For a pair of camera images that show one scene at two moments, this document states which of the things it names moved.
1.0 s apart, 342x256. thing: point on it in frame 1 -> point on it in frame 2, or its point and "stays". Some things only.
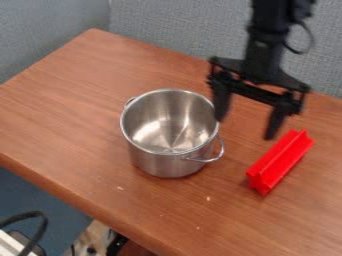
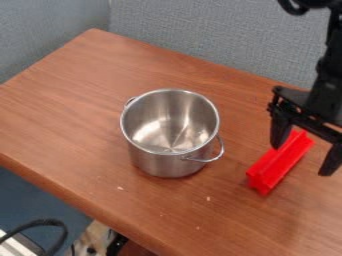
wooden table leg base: (99, 241) stays
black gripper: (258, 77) -> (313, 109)
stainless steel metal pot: (171, 130) stays
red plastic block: (278, 160) stays
